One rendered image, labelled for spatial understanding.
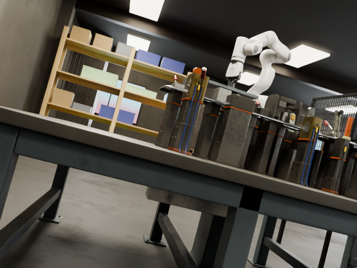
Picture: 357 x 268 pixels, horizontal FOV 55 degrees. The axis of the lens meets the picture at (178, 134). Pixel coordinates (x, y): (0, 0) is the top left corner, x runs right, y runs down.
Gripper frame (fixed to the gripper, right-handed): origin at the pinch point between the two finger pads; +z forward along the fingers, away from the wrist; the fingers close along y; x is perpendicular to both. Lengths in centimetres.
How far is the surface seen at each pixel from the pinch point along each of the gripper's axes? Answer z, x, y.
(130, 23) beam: -185, 148, -521
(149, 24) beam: -196, 182, -504
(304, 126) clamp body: 19, 6, 55
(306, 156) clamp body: 34, 6, 60
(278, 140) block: 28.2, 7.8, 40.0
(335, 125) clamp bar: 7, 56, 42
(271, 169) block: 45, 8, 40
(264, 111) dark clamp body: 12.4, 10.8, 22.8
